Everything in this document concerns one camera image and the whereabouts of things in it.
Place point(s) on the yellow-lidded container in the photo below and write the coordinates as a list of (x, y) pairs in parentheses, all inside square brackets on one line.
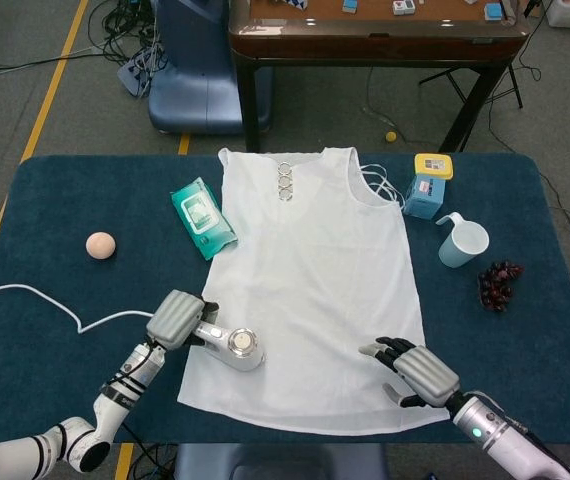
[(433, 166)]

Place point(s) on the blue mahjong tile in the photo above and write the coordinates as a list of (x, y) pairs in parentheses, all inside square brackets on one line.
[(349, 6), (492, 11)]

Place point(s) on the brown mahjong table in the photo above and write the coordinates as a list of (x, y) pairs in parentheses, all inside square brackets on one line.
[(380, 35)]

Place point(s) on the dark red grape bunch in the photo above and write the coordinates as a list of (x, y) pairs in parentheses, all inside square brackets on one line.
[(497, 287)]

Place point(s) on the white sleeveless top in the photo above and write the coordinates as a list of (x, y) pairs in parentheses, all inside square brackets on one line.
[(315, 300)]

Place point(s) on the grey power strip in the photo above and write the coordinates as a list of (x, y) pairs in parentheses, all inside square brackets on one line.
[(137, 75)]

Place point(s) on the dark teal table cloth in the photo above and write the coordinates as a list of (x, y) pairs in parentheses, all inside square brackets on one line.
[(65, 200)]

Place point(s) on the blue mobile robot base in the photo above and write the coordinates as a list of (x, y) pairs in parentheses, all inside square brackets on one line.
[(195, 75)]

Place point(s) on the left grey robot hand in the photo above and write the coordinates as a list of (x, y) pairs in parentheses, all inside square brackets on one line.
[(175, 320)]

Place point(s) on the white handheld steam iron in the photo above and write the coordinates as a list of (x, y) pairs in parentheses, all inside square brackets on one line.
[(242, 345)]

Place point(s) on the light blue plastic pitcher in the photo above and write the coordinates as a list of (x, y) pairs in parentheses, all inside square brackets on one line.
[(457, 252)]

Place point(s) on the green wet wipes pack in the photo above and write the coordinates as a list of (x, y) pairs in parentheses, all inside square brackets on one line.
[(200, 215)]

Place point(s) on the light blue cardboard box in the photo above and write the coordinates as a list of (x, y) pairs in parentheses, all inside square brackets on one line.
[(425, 197)]

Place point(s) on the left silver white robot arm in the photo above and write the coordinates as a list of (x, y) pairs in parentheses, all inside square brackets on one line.
[(115, 400)]

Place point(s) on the small yellow ball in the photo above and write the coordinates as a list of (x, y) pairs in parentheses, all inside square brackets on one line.
[(390, 136)]

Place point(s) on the blue white snake puzzle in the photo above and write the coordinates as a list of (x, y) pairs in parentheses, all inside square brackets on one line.
[(294, 2)]

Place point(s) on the white-faced mahjong tile pair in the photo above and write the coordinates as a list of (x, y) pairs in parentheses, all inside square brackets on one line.
[(405, 7)]

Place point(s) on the dark blue robot chassis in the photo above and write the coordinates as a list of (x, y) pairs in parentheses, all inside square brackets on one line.
[(280, 462)]

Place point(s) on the peach egg-shaped ball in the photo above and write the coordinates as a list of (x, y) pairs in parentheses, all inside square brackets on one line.
[(100, 245)]

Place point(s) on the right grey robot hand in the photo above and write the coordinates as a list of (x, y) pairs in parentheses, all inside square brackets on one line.
[(425, 375)]

